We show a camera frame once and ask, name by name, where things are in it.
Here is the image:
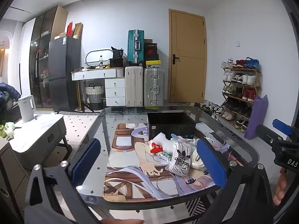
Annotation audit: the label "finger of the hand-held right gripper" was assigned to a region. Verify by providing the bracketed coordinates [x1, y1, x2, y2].
[272, 119, 299, 143]
[256, 124, 284, 148]

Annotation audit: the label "tall cardboard box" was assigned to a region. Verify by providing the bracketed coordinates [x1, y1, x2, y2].
[74, 23, 84, 39]

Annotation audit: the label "pile of floor shoes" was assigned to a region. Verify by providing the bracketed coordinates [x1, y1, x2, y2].
[193, 101, 225, 122]

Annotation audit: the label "person's right hand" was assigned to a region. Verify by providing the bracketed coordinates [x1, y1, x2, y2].
[273, 168, 288, 206]

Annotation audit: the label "purple yoga mat bag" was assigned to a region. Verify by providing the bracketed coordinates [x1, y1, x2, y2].
[244, 94, 269, 140]

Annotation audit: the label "silver suitcase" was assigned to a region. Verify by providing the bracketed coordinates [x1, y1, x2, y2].
[144, 68, 165, 107]

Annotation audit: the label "white electric kettle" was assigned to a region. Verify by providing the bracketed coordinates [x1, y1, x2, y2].
[17, 96, 37, 123]

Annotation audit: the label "grey refrigerator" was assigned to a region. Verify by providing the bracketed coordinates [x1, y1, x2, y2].
[48, 35, 82, 111]

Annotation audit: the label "white dresser desk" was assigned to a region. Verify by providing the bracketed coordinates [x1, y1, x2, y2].
[71, 68, 127, 108]

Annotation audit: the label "white striped shoelace bag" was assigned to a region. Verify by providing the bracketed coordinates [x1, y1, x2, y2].
[165, 140, 192, 176]

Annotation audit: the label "person's left hand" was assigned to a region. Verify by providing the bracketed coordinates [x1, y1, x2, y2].
[100, 219, 146, 224]

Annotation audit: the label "black bag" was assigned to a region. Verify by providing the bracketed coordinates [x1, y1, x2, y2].
[109, 47, 124, 68]

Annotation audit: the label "printed desk mat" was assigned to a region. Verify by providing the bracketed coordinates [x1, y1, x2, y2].
[103, 122, 222, 202]

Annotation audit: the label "yellow black box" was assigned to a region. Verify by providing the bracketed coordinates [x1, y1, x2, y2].
[146, 60, 161, 69]

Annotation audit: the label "white charging cable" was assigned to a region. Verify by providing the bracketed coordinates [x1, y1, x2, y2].
[180, 138, 199, 146]

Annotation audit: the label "blue down jacket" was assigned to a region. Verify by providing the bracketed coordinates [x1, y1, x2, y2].
[0, 82, 21, 101]

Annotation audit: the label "wooden shoe rack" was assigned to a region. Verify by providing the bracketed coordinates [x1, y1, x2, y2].
[221, 57, 262, 133]

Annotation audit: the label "green white plush toy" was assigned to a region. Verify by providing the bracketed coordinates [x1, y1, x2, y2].
[0, 122, 16, 139]

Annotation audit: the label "black white striped rug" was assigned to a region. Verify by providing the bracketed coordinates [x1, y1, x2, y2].
[57, 111, 101, 116]

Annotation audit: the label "white rope coil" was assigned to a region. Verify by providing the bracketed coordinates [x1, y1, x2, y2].
[191, 149, 207, 169]

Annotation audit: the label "cream suitcase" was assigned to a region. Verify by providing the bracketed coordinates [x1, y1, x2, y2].
[125, 66, 144, 107]

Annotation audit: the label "black shoebox red logo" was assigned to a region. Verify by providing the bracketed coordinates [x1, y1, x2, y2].
[144, 39, 159, 61]

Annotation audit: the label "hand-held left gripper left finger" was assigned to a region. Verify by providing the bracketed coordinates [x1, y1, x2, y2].
[24, 138, 102, 224]

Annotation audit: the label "oval mirror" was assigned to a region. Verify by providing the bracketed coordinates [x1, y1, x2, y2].
[85, 49, 114, 69]

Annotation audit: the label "wooden door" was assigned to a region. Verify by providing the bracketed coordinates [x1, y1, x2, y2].
[169, 9, 208, 103]

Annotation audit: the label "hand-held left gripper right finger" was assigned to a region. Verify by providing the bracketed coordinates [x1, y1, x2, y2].
[196, 138, 275, 224]

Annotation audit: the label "white paper sheets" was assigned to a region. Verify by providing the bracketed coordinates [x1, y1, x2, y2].
[196, 122, 219, 136]

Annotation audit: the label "teal suitcase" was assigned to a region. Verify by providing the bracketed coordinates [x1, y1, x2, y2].
[127, 29, 145, 65]

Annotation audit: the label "grey side table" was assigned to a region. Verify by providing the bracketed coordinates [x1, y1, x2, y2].
[0, 112, 68, 169]

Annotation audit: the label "woven laundry basket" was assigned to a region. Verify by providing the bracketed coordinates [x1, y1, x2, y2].
[85, 83, 105, 111]

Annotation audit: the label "grey low cabinet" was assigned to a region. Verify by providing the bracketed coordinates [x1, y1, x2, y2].
[0, 137, 32, 216]

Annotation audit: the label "black storage box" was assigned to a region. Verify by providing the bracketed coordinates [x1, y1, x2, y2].
[147, 112, 196, 141]

